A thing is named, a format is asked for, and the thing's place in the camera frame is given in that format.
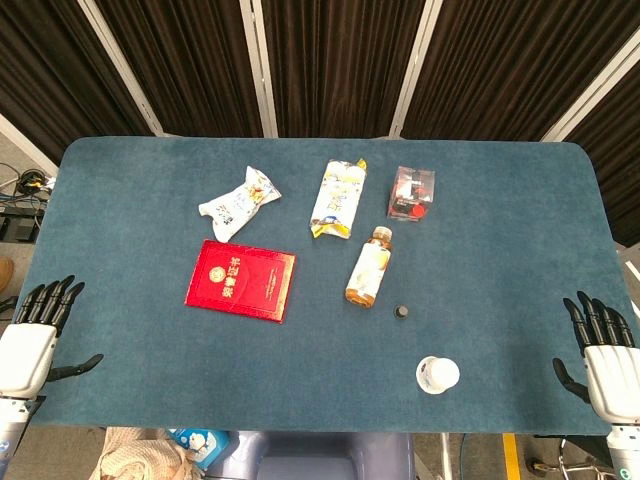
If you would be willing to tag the red certificate book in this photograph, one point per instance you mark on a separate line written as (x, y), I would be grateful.
(240, 280)

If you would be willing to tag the black bottle cap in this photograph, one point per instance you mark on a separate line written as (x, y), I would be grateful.
(401, 311)

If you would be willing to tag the white crumpled snack bag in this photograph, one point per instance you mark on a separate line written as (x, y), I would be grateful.
(236, 203)

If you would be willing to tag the white paper cup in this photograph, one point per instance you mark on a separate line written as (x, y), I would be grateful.
(436, 374)

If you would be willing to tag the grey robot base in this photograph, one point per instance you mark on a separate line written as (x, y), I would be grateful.
(330, 457)

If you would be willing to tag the blue white package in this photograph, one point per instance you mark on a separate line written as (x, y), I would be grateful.
(202, 445)

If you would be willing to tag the blue table mat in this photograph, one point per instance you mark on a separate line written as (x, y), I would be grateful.
(320, 345)

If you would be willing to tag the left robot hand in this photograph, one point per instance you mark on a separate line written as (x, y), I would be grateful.
(27, 345)

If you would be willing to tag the clear plastic box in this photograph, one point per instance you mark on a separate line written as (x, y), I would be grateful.
(411, 192)

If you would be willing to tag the white yellow snack bag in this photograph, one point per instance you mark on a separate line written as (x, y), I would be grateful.
(337, 199)

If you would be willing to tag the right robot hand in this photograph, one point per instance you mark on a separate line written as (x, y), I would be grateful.
(611, 372)

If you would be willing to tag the beige knitted cloth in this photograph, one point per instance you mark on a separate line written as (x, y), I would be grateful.
(137, 457)

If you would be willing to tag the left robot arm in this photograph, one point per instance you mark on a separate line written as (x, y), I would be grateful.
(11, 425)

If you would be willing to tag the orange tea bottle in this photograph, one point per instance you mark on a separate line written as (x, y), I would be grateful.
(369, 267)

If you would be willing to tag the dark curtain partition screen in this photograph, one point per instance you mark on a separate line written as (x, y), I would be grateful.
(320, 65)

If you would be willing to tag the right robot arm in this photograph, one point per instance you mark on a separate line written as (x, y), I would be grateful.
(624, 450)

